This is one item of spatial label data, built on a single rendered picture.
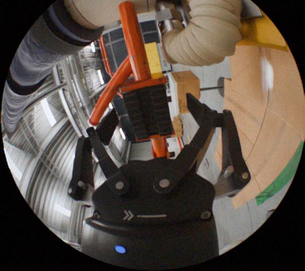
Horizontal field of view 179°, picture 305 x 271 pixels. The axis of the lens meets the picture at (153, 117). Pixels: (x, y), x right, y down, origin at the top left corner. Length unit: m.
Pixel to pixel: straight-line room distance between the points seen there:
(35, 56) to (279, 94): 0.51
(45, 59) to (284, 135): 0.98
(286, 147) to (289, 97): 0.52
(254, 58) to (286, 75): 0.13
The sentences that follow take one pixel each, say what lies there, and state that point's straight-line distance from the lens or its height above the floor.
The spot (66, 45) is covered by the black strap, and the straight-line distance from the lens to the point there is 0.20.
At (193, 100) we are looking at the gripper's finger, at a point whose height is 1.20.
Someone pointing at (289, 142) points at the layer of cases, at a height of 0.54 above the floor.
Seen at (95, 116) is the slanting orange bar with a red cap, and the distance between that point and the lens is 0.20.
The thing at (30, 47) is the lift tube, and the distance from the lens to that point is 0.23.
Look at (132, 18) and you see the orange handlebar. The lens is 0.16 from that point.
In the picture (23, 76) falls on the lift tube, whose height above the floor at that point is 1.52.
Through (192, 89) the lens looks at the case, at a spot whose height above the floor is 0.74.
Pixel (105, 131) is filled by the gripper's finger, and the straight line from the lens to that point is 0.16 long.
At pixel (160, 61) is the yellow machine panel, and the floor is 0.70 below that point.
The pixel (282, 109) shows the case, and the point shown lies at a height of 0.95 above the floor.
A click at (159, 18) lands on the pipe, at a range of 0.17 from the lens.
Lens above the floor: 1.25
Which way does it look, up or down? 5 degrees up
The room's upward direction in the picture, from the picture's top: 100 degrees counter-clockwise
